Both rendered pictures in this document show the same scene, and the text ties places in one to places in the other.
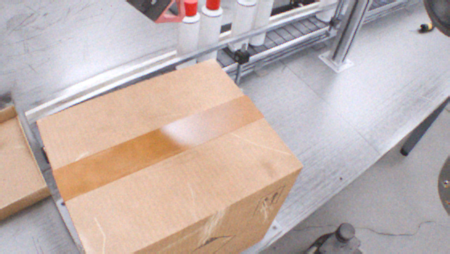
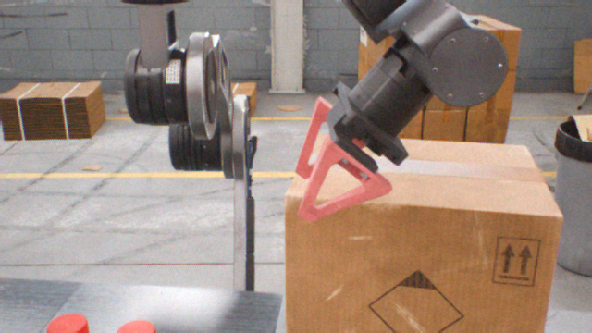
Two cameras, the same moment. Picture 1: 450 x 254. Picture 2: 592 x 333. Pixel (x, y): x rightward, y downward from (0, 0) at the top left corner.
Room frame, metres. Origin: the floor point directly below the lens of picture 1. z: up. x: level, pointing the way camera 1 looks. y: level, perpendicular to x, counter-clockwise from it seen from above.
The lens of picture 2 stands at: (0.86, 0.54, 1.39)
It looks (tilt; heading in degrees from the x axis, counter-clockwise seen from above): 20 degrees down; 231
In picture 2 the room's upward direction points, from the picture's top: straight up
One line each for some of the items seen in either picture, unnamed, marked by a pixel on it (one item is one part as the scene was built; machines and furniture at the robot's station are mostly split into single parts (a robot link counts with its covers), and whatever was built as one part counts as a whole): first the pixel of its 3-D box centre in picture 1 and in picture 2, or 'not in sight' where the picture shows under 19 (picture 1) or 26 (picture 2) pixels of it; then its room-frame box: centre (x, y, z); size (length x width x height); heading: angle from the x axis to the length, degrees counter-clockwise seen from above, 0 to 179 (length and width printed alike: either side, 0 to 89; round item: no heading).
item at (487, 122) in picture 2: not in sight; (425, 82); (-2.51, -2.18, 0.45); 1.20 x 0.84 x 0.89; 53
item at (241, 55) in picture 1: (233, 64); not in sight; (0.70, 0.01, 0.91); 0.07 x 0.03 x 0.16; 45
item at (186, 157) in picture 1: (165, 191); (411, 260); (0.28, 0.07, 0.99); 0.30 x 0.24 x 0.27; 130
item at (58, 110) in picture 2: not in sight; (55, 109); (-0.53, -4.19, 0.16); 0.65 x 0.54 x 0.32; 146
